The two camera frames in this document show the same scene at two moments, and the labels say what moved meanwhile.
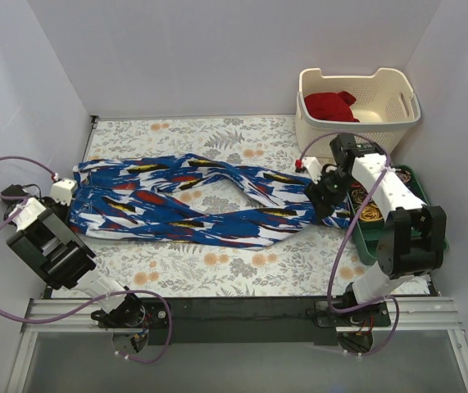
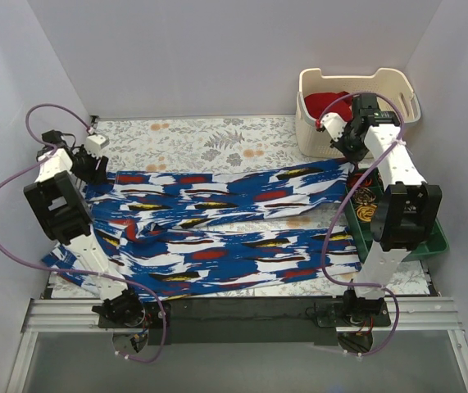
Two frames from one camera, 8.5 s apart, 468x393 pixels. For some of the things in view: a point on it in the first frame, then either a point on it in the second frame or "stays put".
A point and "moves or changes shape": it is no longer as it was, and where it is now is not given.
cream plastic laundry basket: (385, 106) stays put
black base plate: (247, 321) stays put
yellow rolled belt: (370, 212) stays put
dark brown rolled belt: (358, 196) stays put
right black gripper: (321, 196) to (351, 144)
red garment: (331, 106) stays put
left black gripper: (61, 210) to (96, 170)
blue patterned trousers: (189, 201) moves or changes shape
